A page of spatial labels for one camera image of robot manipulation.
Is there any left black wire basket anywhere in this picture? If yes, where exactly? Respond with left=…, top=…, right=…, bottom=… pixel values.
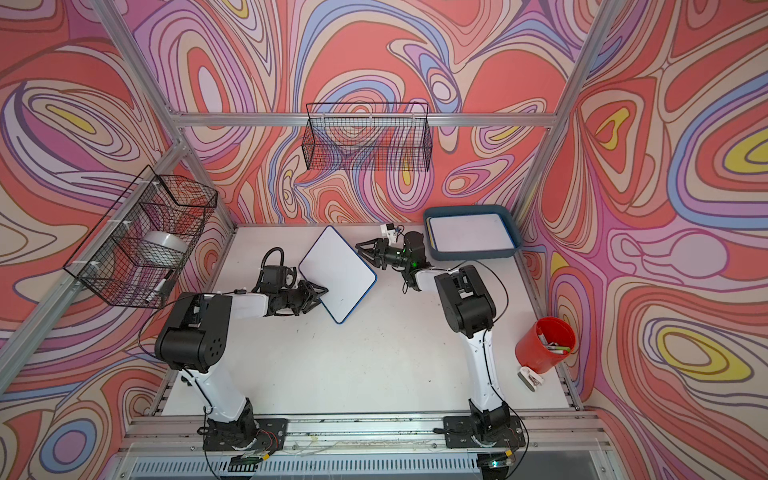
left=63, top=167, right=218, bottom=309

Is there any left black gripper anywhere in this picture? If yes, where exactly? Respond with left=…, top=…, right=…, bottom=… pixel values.
left=277, top=281, right=329, bottom=317

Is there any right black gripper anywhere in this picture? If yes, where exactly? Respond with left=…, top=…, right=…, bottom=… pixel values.
left=355, top=239, right=410, bottom=271

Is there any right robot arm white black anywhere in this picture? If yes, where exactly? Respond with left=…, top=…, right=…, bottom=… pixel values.
left=355, top=231, right=528, bottom=452

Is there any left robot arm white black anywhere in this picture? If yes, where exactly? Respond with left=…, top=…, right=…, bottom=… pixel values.
left=155, top=280, right=328, bottom=454

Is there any aluminium front rail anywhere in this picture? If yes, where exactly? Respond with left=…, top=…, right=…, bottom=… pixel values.
left=118, top=410, right=616, bottom=456

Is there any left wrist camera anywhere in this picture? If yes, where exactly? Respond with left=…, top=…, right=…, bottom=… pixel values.
left=256, top=265, right=297, bottom=294

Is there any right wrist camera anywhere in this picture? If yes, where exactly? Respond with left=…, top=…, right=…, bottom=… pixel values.
left=380, top=223, right=405, bottom=245

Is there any teal plastic storage box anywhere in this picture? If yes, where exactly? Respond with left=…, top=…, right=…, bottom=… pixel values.
left=424, top=205, right=523, bottom=261

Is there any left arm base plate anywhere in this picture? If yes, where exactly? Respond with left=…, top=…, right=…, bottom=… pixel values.
left=197, top=418, right=288, bottom=454

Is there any silver tape roll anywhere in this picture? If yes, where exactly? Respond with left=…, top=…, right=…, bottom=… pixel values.
left=138, top=230, right=188, bottom=269

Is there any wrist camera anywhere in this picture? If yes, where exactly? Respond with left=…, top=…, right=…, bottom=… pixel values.
left=256, top=265, right=297, bottom=294
left=380, top=223, right=405, bottom=245

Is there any marker in wire basket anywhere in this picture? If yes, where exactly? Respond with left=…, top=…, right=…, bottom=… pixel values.
left=146, top=269, right=175, bottom=302

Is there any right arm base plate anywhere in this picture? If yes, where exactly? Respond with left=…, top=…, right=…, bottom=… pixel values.
left=440, top=415, right=527, bottom=451

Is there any red plastic cup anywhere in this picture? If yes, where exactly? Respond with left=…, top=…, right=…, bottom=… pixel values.
left=515, top=317, right=576, bottom=375

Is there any back black wire basket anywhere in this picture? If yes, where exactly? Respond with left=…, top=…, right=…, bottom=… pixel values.
left=301, top=101, right=433, bottom=172

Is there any blue-framed whiteboard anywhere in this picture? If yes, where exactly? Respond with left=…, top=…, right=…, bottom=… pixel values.
left=298, top=226, right=377, bottom=324
left=428, top=213, right=516, bottom=253

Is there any black wire basket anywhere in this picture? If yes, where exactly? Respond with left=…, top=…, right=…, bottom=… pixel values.
left=301, top=101, right=433, bottom=172
left=63, top=167, right=218, bottom=309

